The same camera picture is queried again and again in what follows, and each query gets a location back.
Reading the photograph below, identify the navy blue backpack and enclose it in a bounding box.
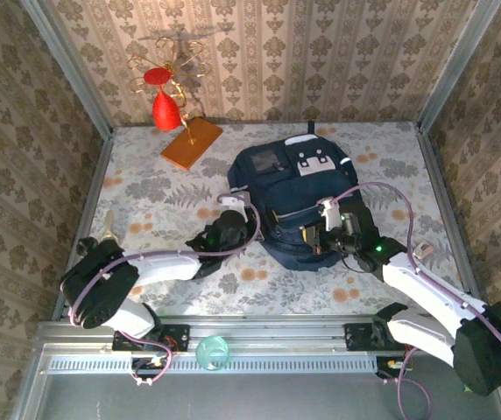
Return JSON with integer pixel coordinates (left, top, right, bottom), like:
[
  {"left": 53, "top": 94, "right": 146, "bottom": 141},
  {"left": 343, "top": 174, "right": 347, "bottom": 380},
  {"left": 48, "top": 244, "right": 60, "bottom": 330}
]
[{"left": 226, "top": 121, "right": 366, "bottom": 271}]

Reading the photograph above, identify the orange wooden stand base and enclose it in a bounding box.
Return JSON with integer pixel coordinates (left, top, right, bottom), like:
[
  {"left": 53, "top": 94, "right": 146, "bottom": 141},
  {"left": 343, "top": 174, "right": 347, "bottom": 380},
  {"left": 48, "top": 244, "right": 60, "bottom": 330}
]
[{"left": 159, "top": 115, "right": 224, "bottom": 172}]

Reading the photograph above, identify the teal glass cup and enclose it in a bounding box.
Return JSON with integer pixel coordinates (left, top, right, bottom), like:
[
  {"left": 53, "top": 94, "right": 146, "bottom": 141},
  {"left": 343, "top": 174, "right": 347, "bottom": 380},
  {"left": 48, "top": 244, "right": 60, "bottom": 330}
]
[{"left": 194, "top": 334, "right": 231, "bottom": 373}]

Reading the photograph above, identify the red wine glass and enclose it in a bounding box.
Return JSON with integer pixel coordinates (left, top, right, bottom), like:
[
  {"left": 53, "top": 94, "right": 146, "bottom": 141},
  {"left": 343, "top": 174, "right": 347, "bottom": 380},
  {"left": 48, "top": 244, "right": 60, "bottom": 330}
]
[{"left": 142, "top": 66, "right": 183, "bottom": 132}]

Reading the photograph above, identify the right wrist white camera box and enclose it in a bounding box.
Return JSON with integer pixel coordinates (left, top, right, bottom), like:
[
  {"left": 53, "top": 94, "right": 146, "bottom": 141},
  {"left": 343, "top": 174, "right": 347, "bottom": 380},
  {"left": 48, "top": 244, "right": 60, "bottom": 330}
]
[{"left": 317, "top": 196, "right": 344, "bottom": 234}]

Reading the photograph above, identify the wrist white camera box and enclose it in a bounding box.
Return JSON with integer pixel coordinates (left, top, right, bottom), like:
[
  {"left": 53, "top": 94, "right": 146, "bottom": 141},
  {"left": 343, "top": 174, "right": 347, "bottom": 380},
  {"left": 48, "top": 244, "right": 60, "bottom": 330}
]
[
  {"left": 216, "top": 192, "right": 252, "bottom": 212},
  {"left": 317, "top": 196, "right": 344, "bottom": 234}
]

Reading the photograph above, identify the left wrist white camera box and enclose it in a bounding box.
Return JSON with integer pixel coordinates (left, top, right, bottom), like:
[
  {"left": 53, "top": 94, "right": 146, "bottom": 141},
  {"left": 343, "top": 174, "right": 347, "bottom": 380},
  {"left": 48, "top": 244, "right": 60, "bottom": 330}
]
[{"left": 216, "top": 192, "right": 252, "bottom": 212}]

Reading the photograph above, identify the right aluminium side rail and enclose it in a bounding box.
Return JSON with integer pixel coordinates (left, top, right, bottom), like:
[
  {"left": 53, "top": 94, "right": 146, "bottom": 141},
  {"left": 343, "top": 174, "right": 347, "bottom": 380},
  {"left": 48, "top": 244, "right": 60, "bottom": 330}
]
[{"left": 413, "top": 124, "right": 483, "bottom": 303}]

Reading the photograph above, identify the aluminium side rail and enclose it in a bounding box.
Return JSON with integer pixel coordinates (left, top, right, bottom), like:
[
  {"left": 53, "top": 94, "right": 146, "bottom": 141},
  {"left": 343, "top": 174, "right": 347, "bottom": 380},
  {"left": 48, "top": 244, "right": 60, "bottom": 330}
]
[
  {"left": 52, "top": 129, "right": 115, "bottom": 320},
  {"left": 413, "top": 124, "right": 483, "bottom": 303}
]

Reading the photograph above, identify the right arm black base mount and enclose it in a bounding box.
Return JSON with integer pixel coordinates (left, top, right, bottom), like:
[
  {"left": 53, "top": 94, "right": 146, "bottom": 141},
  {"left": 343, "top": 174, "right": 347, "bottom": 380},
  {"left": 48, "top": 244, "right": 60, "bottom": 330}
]
[{"left": 343, "top": 322, "right": 426, "bottom": 353}]

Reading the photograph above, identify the aluminium mounting rail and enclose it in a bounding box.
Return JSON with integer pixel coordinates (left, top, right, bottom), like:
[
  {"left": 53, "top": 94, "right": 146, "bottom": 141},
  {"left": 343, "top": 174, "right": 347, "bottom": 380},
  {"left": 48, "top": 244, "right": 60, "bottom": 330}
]
[{"left": 35, "top": 320, "right": 501, "bottom": 351}]

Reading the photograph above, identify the gold wire glass stand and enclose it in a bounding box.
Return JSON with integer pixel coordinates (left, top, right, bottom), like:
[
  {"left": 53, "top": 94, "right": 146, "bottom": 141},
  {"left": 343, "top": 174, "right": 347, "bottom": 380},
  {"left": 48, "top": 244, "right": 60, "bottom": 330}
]
[{"left": 126, "top": 36, "right": 214, "bottom": 146}]

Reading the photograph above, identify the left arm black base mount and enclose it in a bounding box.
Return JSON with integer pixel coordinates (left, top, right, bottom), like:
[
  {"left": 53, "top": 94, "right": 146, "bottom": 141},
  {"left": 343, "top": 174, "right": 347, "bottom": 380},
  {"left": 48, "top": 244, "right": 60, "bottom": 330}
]
[{"left": 111, "top": 323, "right": 191, "bottom": 354}]

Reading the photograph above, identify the grey slotted cable duct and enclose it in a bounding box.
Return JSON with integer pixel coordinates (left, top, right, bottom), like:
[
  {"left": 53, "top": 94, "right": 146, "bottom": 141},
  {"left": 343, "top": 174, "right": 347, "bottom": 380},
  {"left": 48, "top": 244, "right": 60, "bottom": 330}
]
[{"left": 42, "top": 353, "right": 379, "bottom": 375}]

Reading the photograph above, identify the left aluminium side rail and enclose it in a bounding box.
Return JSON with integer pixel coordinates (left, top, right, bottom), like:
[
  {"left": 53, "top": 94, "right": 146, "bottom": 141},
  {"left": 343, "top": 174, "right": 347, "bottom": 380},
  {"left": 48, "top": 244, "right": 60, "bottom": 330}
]
[{"left": 52, "top": 129, "right": 115, "bottom": 320}]

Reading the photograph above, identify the right aluminium corner post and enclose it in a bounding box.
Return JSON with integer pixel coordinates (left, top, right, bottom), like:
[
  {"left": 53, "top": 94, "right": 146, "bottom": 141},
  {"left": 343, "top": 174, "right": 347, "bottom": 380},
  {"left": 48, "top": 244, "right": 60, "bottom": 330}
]
[{"left": 416, "top": 0, "right": 501, "bottom": 132}]

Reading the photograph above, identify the aluminium corner post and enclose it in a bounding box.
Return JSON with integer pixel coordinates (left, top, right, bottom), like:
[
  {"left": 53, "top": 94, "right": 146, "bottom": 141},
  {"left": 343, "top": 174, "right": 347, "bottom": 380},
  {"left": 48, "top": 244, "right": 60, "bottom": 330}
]
[
  {"left": 416, "top": 0, "right": 501, "bottom": 132},
  {"left": 19, "top": 0, "right": 115, "bottom": 137}
]

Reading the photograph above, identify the left aluminium corner post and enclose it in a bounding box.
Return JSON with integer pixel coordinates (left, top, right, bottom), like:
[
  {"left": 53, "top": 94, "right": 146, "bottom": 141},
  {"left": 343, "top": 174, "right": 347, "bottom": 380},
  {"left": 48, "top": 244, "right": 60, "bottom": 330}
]
[{"left": 19, "top": 0, "right": 115, "bottom": 137}]

